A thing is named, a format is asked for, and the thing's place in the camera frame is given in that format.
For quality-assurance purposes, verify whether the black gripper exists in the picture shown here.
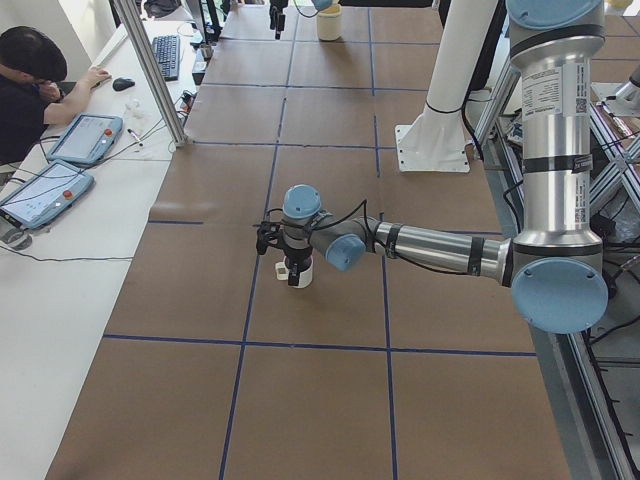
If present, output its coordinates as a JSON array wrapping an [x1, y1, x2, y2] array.
[[269, 0, 288, 40], [284, 246, 313, 287]]

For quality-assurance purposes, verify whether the white ribbed HOME mug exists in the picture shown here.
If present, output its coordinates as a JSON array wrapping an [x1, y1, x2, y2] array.
[[275, 261, 313, 289]]

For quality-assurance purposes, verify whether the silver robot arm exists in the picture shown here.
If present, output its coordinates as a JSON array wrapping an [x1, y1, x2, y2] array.
[[269, 0, 333, 40], [258, 1, 609, 334]]

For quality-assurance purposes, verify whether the cream plastic bin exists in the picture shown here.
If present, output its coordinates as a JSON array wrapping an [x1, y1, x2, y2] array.
[[316, 4, 342, 41]]

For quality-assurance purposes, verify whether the black keyboard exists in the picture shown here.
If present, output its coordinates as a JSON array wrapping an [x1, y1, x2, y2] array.
[[151, 34, 181, 81]]

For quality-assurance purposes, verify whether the brown paper table mat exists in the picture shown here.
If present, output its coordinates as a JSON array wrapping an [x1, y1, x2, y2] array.
[[44, 4, 640, 480]]

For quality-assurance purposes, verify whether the black computer mouse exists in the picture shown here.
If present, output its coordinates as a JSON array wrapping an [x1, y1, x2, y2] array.
[[112, 77, 136, 92]]

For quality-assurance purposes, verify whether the upper teach pendant tablet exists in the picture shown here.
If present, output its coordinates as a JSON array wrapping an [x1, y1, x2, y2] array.
[[45, 113, 123, 167]]

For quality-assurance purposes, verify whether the teach pendant tablet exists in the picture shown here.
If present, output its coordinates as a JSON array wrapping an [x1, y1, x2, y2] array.
[[45, 113, 123, 167], [1, 160, 95, 230]]

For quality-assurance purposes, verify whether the person in dark shirt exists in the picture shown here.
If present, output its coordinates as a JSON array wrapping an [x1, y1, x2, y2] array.
[[1, 26, 110, 165]]

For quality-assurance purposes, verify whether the lower teach pendant tablet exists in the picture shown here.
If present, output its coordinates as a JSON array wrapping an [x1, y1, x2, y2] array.
[[1, 160, 95, 230]]

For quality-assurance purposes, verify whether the grey aluminium frame post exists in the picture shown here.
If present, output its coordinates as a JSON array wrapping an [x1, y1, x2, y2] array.
[[113, 0, 188, 148]]

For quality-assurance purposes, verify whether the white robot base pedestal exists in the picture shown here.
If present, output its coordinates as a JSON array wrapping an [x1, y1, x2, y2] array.
[[395, 0, 499, 173]]

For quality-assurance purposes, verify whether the aluminium side frame rail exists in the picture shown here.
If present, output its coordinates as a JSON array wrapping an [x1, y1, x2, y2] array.
[[472, 59, 640, 480]]

